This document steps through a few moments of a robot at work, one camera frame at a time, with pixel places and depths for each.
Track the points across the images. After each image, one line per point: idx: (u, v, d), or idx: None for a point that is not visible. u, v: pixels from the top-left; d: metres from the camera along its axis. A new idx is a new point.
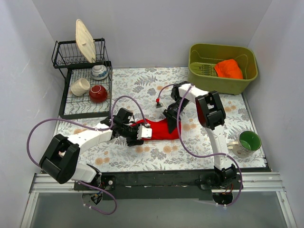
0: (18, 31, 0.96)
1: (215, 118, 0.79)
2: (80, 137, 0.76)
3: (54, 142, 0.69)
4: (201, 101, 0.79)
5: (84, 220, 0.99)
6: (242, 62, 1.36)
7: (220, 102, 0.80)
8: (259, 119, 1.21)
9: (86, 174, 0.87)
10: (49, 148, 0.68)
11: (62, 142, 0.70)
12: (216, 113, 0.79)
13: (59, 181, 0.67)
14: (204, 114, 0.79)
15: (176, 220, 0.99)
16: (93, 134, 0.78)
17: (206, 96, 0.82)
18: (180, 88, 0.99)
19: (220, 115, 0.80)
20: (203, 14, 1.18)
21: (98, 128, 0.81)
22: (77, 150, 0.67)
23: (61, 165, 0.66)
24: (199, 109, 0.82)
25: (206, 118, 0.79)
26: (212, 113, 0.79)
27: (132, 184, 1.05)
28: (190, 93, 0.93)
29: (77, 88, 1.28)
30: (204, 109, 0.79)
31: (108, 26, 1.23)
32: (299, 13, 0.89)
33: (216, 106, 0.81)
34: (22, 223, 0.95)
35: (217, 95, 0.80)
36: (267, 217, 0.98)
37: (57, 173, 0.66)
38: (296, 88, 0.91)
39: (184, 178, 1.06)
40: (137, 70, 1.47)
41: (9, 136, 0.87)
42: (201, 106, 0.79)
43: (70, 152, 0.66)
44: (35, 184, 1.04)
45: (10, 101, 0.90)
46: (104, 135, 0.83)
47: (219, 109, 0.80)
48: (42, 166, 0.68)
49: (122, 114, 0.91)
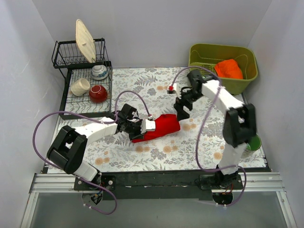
0: (18, 31, 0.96)
1: (244, 137, 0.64)
2: (87, 128, 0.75)
3: (61, 133, 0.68)
4: (232, 116, 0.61)
5: (84, 220, 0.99)
6: (242, 62, 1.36)
7: (253, 119, 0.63)
8: (260, 119, 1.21)
9: (88, 172, 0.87)
10: (56, 139, 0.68)
11: (70, 133, 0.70)
12: (246, 131, 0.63)
13: (67, 172, 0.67)
14: (232, 131, 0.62)
15: (177, 220, 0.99)
16: (99, 127, 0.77)
17: (238, 108, 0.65)
18: (205, 85, 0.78)
19: (251, 133, 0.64)
20: (203, 15, 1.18)
21: (104, 120, 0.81)
22: (85, 140, 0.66)
23: (68, 155, 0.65)
24: (226, 123, 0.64)
25: (234, 136, 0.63)
26: (242, 130, 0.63)
27: (132, 184, 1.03)
28: (219, 99, 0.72)
29: (77, 88, 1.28)
30: (234, 126, 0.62)
31: (108, 26, 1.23)
32: (299, 12, 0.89)
33: (249, 122, 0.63)
34: (22, 223, 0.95)
35: (253, 109, 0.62)
36: (267, 217, 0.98)
37: (64, 163, 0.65)
38: (296, 88, 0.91)
39: (184, 178, 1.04)
40: (137, 70, 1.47)
41: (9, 136, 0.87)
42: (232, 121, 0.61)
43: (78, 142, 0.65)
44: (36, 184, 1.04)
45: (10, 101, 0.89)
46: (109, 130, 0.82)
47: (251, 128, 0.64)
48: (50, 156, 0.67)
49: (127, 109, 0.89)
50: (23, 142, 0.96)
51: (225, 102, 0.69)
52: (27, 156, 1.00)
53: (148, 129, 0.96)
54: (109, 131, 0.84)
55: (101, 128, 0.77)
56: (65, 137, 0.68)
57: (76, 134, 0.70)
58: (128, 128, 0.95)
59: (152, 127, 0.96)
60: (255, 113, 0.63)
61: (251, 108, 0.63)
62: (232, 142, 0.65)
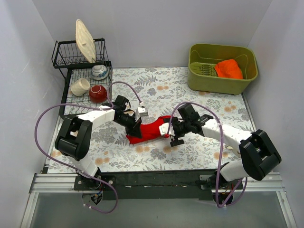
0: (18, 31, 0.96)
1: (270, 166, 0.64)
2: (89, 115, 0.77)
3: (66, 121, 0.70)
4: (250, 148, 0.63)
5: (84, 220, 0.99)
6: (242, 62, 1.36)
7: (271, 145, 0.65)
8: (259, 119, 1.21)
9: (90, 167, 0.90)
10: (61, 128, 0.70)
11: (73, 121, 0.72)
12: (270, 159, 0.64)
13: (78, 157, 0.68)
14: (256, 164, 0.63)
15: (177, 220, 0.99)
16: (99, 113, 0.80)
17: (251, 137, 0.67)
18: (205, 127, 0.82)
19: (275, 159, 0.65)
20: (203, 15, 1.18)
21: (103, 108, 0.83)
22: (90, 125, 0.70)
23: (77, 140, 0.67)
24: (245, 158, 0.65)
25: (260, 168, 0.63)
26: (264, 160, 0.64)
27: (132, 184, 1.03)
28: (225, 136, 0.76)
29: (77, 88, 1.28)
30: (255, 157, 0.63)
31: (108, 26, 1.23)
32: (299, 12, 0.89)
33: (267, 149, 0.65)
34: (22, 223, 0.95)
35: (266, 136, 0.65)
36: (267, 218, 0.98)
37: (74, 148, 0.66)
38: (296, 88, 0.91)
39: (184, 178, 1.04)
40: (137, 70, 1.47)
41: (9, 135, 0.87)
42: (250, 154, 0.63)
43: (84, 126, 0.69)
44: (36, 184, 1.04)
45: (10, 100, 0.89)
46: (108, 116, 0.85)
47: (271, 154, 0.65)
48: (58, 146, 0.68)
49: (120, 100, 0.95)
50: (23, 142, 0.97)
51: (233, 137, 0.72)
52: (27, 156, 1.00)
53: (141, 112, 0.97)
54: (109, 117, 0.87)
55: (101, 114, 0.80)
56: (70, 125, 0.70)
57: (80, 122, 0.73)
58: (122, 118, 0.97)
59: (144, 109, 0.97)
60: (268, 138, 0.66)
61: (262, 134, 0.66)
62: (261, 176, 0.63)
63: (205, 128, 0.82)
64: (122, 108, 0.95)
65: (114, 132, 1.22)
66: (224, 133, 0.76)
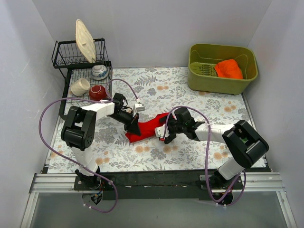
0: (18, 31, 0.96)
1: (257, 153, 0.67)
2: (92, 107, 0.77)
3: (71, 112, 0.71)
4: (232, 136, 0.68)
5: (84, 220, 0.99)
6: (242, 62, 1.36)
7: (253, 132, 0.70)
8: (259, 119, 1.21)
9: (91, 164, 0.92)
10: (67, 119, 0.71)
11: (78, 112, 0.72)
12: (256, 145, 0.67)
13: (84, 147, 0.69)
14: (242, 150, 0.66)
15: (177, 220, 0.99)
16: (101, 105, 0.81)
17: (235, 128, 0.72)
18: (197, 130, 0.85)
19: (261, 145, 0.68)
20: (203, 14, 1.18)
21: (103, 101, 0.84)
22: (95, 115, 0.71)
23: (82, 130, 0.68)
24: (231, 147, 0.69)
25: (246, 155, 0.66)
26: (250, 146, 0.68)
27: (132, 184, 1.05)
28: (213, 133, 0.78)
29: (77, 88, 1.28)
30: (240, 145, 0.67)
31: (108, 26, 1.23)
32: (299, 12, 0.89)
33: (251, 137, 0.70)
34: (22, 223, 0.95)
35: (247, 125, 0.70)
36: (267, 218, 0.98)
37: (80, 137, 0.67)
38: (296, 88, 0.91)
39: (184, 178, 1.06)
40: (137, 70, 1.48)
41: (9, 135, 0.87)
42: (234, 142, 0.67)
43: (90, 116, 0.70)
44: (36, 184, 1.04)
45: (10, 100, 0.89)
46: (109, 109, 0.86)
47: (256, 140, 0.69)
48: (64, 137, 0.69)
49: (118, 97, 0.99)
50: (22, 142, 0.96)
51: (219, 130, 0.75)
52: (27, 157, 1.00)
53: (137, 107, 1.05)
54: (109, 111, 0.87)
55: (103, 106, 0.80)
56: (75, 115, 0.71)
57: (84, 113, 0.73)
58: (119, 114, 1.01)
59: (140, 104, 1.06)
60: (251, 127, 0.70)
61: (244, 124, 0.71)
62: (249, 162, 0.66)
63: (198, 131, 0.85)
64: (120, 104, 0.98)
65: (114, 132, 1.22)
66: (212, 129, 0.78)
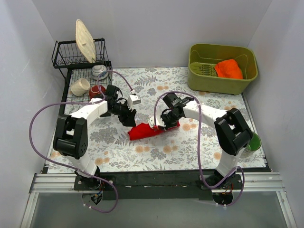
0: (18, 31, 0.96)
1: (242, 142, 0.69)
2: (82, 111, 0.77)
3: (60, 122, 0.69)
4: (224, 124, 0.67)
5: (84, 220, 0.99)
6: (242, 62, 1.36)
7: (243, 122, 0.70)
8: (259, 119, 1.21)
9: (90, 166, 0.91)
10: (57, 129, 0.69)
11: (68, 120, 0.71)
12: (242, 135, 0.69)
13: (78, 155, 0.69)
14: (230, 138, 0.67)
15: (177, 220, 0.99)
16: (93, 108, 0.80)
17: (226, 116, 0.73)
18: (185, 108, 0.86)
19: (246, 136, 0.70)
20: (203, 15, 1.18)
21: (94, 101, 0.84)
22: (85, 122, 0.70)
23: (75, 139, 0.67)
24: (220, 133, 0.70)
25: (232, 143, 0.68)
26: (237, 135, 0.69)
27: (132, 184, 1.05)
28: (204, 115, 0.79)
29: (77, 88, 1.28)
30: (228, 132, 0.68)
31: (108, 26, 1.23)
32: (299, 12, 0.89)
33: (240, 126, 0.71)
34: (22, 223, 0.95)
35: (239, 114, 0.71)
36: (267, 218, 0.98)
37: (73, 147, 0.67)
38: (295, 88, 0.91)
39: (184, 178, 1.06)
40: (137, 70, 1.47)
41: (9, 135, 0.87)
42: (224, 128, 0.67)
43: (80, 124, 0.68)
44: (36, 184, 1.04)
45: (10, 100, 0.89)
46: (101, 109, 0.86)
47: (243, 130, 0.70)
48: (56, 147, 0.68)
49: (112, 90, 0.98)
50: (23, 142, 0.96)
51: (211, 116, 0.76)
52: (27, 157, 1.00)
53: (134, 99, 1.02)
54: (101, 110, 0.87)
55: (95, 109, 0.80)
56: (64, 124, 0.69)
57: (74, 120, 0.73)
58: (116, 108, 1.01)
59: (136, 97, 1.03)
60: (242, 117, 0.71)
61: (236, 113, 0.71)
62: (234, 150, 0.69)
63: (186, 109, 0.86)
64: (113, 97, 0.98)
65: (114, 132, 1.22)
66: (203, 112, 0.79)
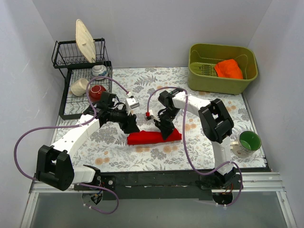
0: (18, 31, 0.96)
1: (223, 130, 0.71)
2: (67, 140, 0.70)
3: (40, 155, 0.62)
4: (207, 113, 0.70)
5: (84, 220, 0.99)
6: (242, 62, 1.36)
7: (225, 111, 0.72)
8: (259, 119, 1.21)
9: (86, 175, 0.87)
10: (38, 163, 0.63)
11: (50, 152, 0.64)
12: (224, 124, 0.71)
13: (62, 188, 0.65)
14: (212, 127, 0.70)
15: (176, 220, 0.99)
16: (80, 132, 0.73)
17: (210, 106, 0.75)
18: (175, 98, 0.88)
19: (228, 125, 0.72)
20: (203, 15, 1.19)
21: (82, 122, 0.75)
22: (67, 158, 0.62)
23: (57, 175, 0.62)
24: (203, 122, 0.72)
25: (214, 130, 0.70)
26: (219, 124, 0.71)
27: (132, 184, 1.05)
28: (189, 104, 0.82)
29: (77, 88, 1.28)
30: (210, 121, 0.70)
31: (108, 26, 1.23)
32: (299, 13, 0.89)
33: (222, 116, 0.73)
34: (22, 223, 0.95)
35: (222, 104, 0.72)
36: (267, 218, 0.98)
37: (56, 183, 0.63)
38: (295, 89, 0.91)
39: (184, 178, 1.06)
40: (137, 70, 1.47)
41: (9, 136, 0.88)
42: (207, 117, 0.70)
43: (61, 162, 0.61)
44: (36, 184, 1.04)
45: (10, 101, 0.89)
46: (91, 128, 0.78)
47: (225, 119, 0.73)
48: (40, 179, 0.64)
49: (106, 98, 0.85)
50: (23, 142, 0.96)
51: (196, 105, 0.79)
52: (27, 157, 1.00)
53: (131, 104, 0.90)
54: (93, 129, 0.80)
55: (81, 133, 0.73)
56: (46, 157, 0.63)
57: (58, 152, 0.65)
58: (112, 116, 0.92)
59: (134, 100, 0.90)
60: (224, 106, 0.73)
61: (219, 103, 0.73)
62: (215, 137, 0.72)
63: (175, 100, 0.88)
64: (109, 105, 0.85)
65: (114, 132, 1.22)
66: (189, 102, 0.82)
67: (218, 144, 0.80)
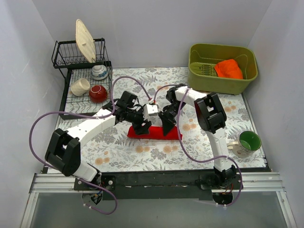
0: (18, 31, 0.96)
1: (216, 121, 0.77)
2: (81, 128, 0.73)
3: (54, 137, 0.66)
4: (202, 105, 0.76)
5: (84, 220, 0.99)
6: (242, 62, 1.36)
7: (220, 104, 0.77)
8: (259, 119, 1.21)
9: (88, 173, 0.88)
10: (51, 143, 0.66)
11: (63, 136, 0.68)
12: (217, 116, 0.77)
13: (65, 174, 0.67)
14: (204, 117, 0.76)
15: (176, 220, 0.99)
16: (95, 124, 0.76)
17: (205, 98, 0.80)
18: (177, 91, 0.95)
19: (221, 117, 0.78)
20: (203, 15, 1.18)
21: (99, 115, 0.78)
22: (78, 144, 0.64)
23: (64, 158, 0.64)
24: (198, 112, 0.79)
25: (207, 121, 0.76)
26: (212, 115, 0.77)
27: (132, 184, 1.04)
28: (188, 96, 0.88)
29: (77, 88, 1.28)
30: (204, 112, 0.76)
31: (108, 26, 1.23)
32: (299, 13, 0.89)
33: (216, 108, 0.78)
34: (22, 223, 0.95)
35: (216, 97, 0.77)
36: (267, 218, 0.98)
37: (61, 166, 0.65)
38: (295, 89, 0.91)
39: (184, 178, 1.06)
40: (137, 70, 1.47)
41: (9, 135, 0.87)
42: (201, 108, 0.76)
43: (71, 147, 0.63)
44: (36, 184, 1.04)
45: (10, 101, 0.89)
46: (106, 123, 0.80)
47: (219, 112, 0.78)
48: (47, 160, 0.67)
49: (126, 98, 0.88)
50: (23, 142, 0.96)
51: (194, 97, 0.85)
52: (27, 156, 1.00)
53: (151, 112, 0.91)
54: (107, 125, 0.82)
55: (96, 125, 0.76)
56: (59, 139, 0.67)
57: (71, 137, 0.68)
58: (128, 115, 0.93)
59: (154, 110, 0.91)
60: (219, 99, 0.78)
61: (214, 96, 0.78)
62: (208, 127, 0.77)
63: (177, 92, 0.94)
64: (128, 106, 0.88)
65: (114, 132, 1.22)
66: (188, 94, 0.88)
67: (212, 135, 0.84)
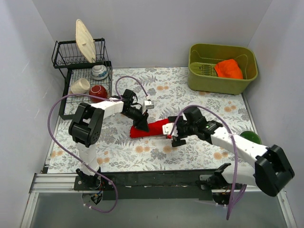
0: (18, 31, 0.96)
1: (282, 184, 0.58)
2: (100, 105, 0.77)
3: (79, 109, 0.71)
4: (268, 166, 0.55)
5: (84, 220, 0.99)
6: (242, 62, 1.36)
7: (286, 160, 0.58)
8: (259, 119, 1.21)
9: (93, 163, 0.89)
10: (75, 115, 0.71)
11: (87, 109, 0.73)
12: (284, 176, 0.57)
13: (89, 143, 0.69)
14: (271, 182, 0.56)
15: (177, 220, 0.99)
16: (110, 103, 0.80)
17: (265, 152, 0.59)
18: (213, 135, 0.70)
19: (288, 176, 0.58)
20: (203, 15, 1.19)
21: (112, 99, 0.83)
22: (102, 112, 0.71)
23: (90, 127, 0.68)
24: (260, 175, 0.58)
25: (273, 186, 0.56)
26: (279, 177, 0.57)
27: (132, 184, 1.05)
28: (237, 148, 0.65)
29: (77, 88, 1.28)
30: (270, 176, 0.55)
31: (108, 26, 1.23)
32: (299, 12, 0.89)
33: (282, 165, 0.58)
34: (22, 223, 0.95)
35: (281, 152, 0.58)
36: (267, 218, 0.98)
37: (86, 135, 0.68)
38: (295, 89, 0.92)
39: (184, 178, 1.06)
40: (137, 70, 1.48)
41: (9, 135, 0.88)
42: (267, 172, 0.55)
43: (97, 114, 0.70)
44: (36, 184, 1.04)
45: (11, 100, 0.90)
46: (118, 107, 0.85)
47: (286, 170, 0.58)
48: (71, 131, 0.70)
49: (128, 94, 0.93)
50: (23, 141, 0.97)
51: (247, 151, 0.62)
52: (27, 156, 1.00)
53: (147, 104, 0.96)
54: (117, 109, 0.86)
55: (112, 104, 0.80)
56: (83, 111, 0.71)
57: (93, 110, 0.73)
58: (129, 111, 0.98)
59: (150, 102, 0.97)
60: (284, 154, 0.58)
61: (278, 150, 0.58)
62: (273, 193, 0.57)
63: (214, 137, 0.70)
64: (130, 101, 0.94)
65: (114, 132, 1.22)
66: (237, 145, 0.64)
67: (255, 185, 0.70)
